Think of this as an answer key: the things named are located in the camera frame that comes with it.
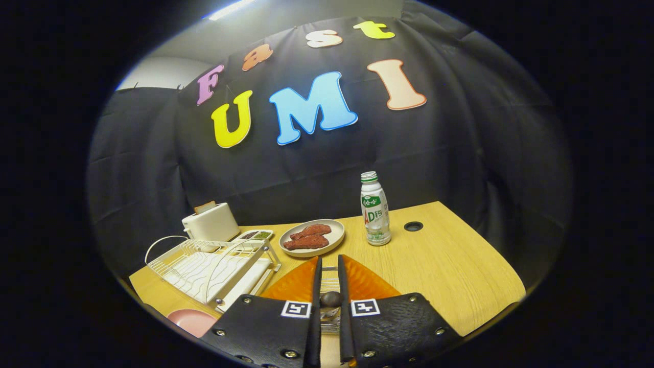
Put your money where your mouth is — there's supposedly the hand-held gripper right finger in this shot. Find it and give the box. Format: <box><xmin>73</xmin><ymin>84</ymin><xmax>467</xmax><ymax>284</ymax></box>
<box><xmin>337</xmin><ymin>254</ymin><xmax>463</xmax><ymax>368</ymax></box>

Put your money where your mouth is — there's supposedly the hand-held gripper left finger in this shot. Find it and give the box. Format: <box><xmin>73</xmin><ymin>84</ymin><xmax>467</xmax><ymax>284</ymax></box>
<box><xmin>199</xmin><ymin>256</ymin><xmax>323</xmax><ymax>368</ymax></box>

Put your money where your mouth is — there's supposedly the small wire basket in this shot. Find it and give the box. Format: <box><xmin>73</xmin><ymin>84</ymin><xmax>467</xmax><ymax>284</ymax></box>
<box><xmin>320</xmin><ymin>265</ymin><xmax>342</xmax><ymax>335</ymax></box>

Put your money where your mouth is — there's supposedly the white wire dish rack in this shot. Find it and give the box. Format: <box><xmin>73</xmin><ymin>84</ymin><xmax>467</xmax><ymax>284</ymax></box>
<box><xmin>145</xmin><ymin>235</ymin><xmax>282</xmax><ymax>313</ymax></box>

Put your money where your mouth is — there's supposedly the pink plate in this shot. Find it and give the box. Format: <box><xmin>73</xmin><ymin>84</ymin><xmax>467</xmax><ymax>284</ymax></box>
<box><xmin>167</xmin><ymin>309</ymin><xmax>219</xmax><ymax>338</ymax></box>

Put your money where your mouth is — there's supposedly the beige plate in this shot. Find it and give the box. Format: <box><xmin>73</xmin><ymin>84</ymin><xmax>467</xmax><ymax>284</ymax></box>
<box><xmin>279</xmin><ymin>219</ymin><xmax>345</xmax><ymax>258</ymax></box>

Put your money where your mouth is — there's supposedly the red meat piece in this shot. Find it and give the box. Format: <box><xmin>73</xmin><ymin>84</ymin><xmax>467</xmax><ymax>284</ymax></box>
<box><xmin>283</xmin><ymin>235</ymin><xmax>330</xmax><ymax>250</ymax></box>
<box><xmin>290</xmin><ymin>224</ymin><xmax>332</xmax><ymax>241</ymax></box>

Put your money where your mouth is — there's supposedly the white divided bean tray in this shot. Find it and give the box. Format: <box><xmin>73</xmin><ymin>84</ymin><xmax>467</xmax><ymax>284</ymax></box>
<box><xmin>236</xmin><ymin>229</ymin><xmax>274</xmax><ymax>242</ymax></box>

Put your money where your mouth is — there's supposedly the white drink bottle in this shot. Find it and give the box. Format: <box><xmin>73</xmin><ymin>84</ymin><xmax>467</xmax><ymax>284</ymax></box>
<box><xmin>360</xmin><ymin>171</ymin><xmax>392</xmax><ymax>246</ymax></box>

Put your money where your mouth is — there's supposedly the white toaster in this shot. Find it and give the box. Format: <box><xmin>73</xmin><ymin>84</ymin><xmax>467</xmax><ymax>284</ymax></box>
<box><xmin>182</xmin><ymin>202</ymin><xmax>241</xmax><ymax>243</ymax></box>

